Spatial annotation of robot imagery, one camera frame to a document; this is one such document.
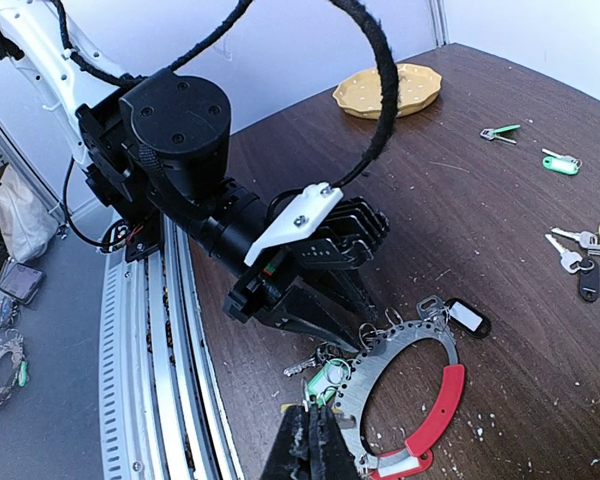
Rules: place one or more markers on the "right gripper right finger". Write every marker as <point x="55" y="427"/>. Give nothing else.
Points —
<point x="329" y="456"/>

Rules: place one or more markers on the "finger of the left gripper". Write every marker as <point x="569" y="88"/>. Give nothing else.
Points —
<point x="346" y="288"/>
<point x="300" y="312"/>

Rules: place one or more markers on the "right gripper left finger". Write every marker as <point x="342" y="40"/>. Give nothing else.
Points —
<point x="289" y="456"/>

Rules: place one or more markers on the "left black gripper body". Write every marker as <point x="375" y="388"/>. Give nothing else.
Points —
<point x="261" y="291"/>

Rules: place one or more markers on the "metal keyring with red handle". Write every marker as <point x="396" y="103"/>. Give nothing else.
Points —
<point x="375" y="378"/>

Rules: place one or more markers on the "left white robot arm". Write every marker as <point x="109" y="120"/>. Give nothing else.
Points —
<point x="156" y="147"/>

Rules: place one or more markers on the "keys with yellow tag cluster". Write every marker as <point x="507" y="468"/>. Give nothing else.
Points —
<point x="579" y="253"/>

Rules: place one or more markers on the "key with dark green tag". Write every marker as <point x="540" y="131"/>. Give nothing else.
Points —
<point x="500" y="134"/>

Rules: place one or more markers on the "key with light green tag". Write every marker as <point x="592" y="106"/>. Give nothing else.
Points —
<point x="560" y="163"/>

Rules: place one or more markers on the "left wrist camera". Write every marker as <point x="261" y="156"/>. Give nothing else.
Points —
<point x="324" y="231"/>

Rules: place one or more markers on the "green tag on ring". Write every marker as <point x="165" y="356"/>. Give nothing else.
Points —
<point x="332" y="375"/>

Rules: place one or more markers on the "red tag on ring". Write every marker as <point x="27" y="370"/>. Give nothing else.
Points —
<point x="400" y="465"/>

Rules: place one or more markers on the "black tagged key on ring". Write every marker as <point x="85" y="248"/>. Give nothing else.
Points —
<point x="467" y="318"/>

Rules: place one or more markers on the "left aluminium frame post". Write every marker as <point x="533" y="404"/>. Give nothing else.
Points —
<point x="439" y="22"/>

